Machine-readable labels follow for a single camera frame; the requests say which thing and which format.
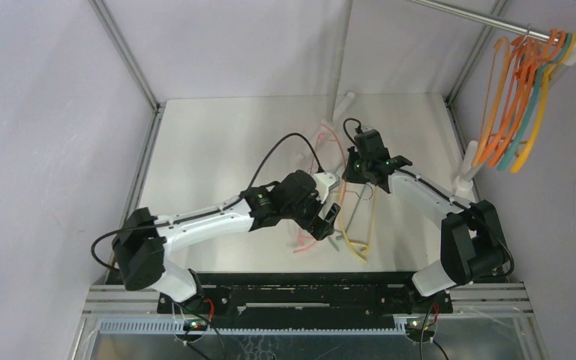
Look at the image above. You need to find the pale yellow hanger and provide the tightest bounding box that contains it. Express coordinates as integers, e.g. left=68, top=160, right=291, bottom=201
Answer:
left=337, top=184, right=377, bottom=263

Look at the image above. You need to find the yellow-orange plastic hanger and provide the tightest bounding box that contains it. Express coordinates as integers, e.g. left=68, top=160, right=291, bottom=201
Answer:
left=505, top=31, right=576, bottom=173

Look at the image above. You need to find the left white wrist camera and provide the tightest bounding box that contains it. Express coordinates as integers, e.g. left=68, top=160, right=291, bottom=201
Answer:
left=312, top=171, right=341, bottom=203

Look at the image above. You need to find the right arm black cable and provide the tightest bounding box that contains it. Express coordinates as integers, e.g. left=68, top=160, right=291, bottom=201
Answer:
left=342, top=117, right=515, bottom=279

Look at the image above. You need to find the teal plastic hanger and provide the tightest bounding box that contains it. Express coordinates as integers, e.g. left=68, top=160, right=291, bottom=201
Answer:
left=495, top=30, right=575, bottom=173

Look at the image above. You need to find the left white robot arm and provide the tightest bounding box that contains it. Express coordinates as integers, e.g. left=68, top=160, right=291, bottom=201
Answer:
left=112, top=170, right=341, bottom=313

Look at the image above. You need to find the clothes rack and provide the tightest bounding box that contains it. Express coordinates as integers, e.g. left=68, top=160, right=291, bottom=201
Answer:
left=298, top=0, right=576, bottom=200

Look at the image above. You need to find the orange plastic hanger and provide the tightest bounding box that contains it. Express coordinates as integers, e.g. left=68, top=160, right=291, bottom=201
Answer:
left=486, top=27, right=569, bottom=169

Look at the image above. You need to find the pink hanger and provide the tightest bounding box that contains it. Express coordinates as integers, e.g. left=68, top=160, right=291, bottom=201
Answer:
left=292, top=124, right=347, bottom=254

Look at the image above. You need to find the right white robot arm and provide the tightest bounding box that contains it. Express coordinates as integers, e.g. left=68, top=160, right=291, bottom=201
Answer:
left=343, top=130, right=515, bottom=312

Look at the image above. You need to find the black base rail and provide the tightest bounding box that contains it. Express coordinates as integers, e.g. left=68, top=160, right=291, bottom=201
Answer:
left=157, top=271, right=454, bottom=317

